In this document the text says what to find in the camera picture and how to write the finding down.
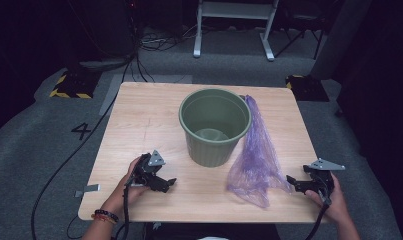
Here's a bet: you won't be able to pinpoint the purple plastic bag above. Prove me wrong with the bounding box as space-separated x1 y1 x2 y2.
226 94 294 209

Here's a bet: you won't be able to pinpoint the bundle of floor cables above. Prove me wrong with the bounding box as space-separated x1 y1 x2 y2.
135 23 203 53

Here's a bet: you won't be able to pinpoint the white metal stand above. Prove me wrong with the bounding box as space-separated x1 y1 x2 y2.
192 0 280 62

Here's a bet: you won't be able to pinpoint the green plastic bin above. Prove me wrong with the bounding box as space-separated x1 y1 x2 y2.
178 87 253 168

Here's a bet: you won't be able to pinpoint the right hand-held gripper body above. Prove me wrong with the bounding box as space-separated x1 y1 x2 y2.
303 158 346 205

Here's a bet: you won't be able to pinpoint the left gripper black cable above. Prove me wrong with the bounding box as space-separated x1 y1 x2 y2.
121 183 132 240

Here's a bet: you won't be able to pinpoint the grey column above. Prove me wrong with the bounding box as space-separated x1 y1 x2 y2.
310 0 374 81

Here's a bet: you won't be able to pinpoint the black yellow striped base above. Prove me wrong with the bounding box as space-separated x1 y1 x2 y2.
285 74 330 103
49 69 102 100

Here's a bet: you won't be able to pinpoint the black bead bracelet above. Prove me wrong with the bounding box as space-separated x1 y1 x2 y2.
94 209 120 222

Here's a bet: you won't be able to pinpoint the long black floor cable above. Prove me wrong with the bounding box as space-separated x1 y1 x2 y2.
30 56 137 240

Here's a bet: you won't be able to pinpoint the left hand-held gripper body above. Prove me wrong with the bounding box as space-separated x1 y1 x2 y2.
131 149 167 192

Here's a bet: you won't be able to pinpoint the person's right hand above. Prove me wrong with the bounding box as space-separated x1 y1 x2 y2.
304 174 350 224

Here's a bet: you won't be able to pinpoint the orange cord bracelet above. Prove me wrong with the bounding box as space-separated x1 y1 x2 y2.
91 213 119 225

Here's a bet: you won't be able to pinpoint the small grey tape piece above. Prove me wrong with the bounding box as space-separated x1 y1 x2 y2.
74 183 101 199

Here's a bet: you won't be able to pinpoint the black folding stand legs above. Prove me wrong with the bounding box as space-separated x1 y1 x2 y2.
274 0 327 61

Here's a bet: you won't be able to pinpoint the person's left hand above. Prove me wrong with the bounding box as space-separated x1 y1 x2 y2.
102 156 150 218

